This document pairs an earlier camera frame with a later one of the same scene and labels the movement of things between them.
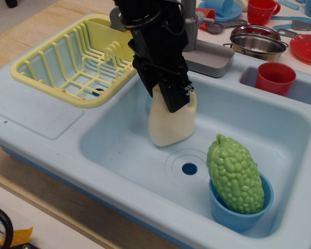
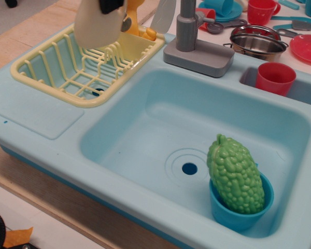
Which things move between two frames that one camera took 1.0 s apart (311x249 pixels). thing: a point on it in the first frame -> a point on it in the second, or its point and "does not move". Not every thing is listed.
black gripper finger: (174, 91) -> (107, 6)
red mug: (260, 12) does not move
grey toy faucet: (200, 56) does not move
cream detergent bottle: (167, 127) -> (94, 29)
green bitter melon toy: (236, 176) does not move
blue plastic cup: (227, 217) does not move
